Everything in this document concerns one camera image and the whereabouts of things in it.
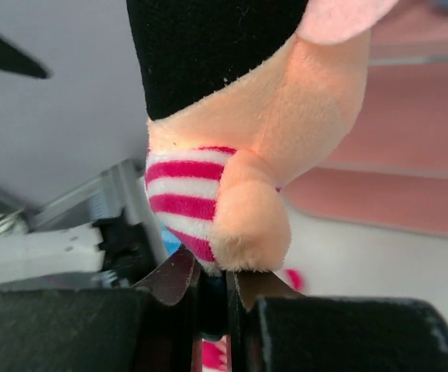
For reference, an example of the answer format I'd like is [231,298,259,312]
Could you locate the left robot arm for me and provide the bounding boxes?
[0,19,167,284]

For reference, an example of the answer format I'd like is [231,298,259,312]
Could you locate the black-haired boy doll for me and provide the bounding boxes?
[127,1,395,276]

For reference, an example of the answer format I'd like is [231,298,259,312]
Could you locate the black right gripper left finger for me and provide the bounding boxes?
[0,250,201,371]

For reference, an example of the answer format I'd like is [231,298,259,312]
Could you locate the pink wooden shelf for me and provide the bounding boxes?
[283,1,448,237]

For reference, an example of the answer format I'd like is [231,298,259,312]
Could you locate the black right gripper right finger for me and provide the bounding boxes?
[226,269,448,372]

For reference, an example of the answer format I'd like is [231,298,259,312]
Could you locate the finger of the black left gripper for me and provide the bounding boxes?
[0,35,51,79]

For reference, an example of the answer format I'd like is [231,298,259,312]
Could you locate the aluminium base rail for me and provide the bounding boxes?
[29,159,157,233]

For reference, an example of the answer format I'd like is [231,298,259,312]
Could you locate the white panda toy yellow glasses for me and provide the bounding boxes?
[200,267,306,372]

